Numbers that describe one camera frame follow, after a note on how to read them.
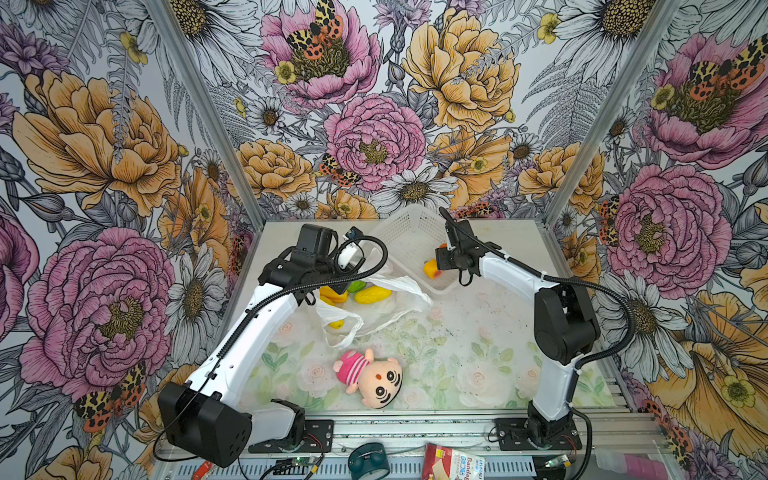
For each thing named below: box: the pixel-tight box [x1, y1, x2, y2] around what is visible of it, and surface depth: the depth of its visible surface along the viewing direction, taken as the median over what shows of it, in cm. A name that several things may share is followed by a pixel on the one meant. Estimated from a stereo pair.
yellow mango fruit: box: [354, 286, 392, 304], surface depth 99 cm
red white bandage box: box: [422, 443, 486, 480], surface depth 69 cm
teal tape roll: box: [348, 442, 390, 480], surface depth 66 cm
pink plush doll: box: [333, 348, 403, 409], surface depth 79 cm
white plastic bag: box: [315, 253, 433, 349], surface depth 78 cm
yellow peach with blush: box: [424, 259, 442, 280], surface depth 104 cm
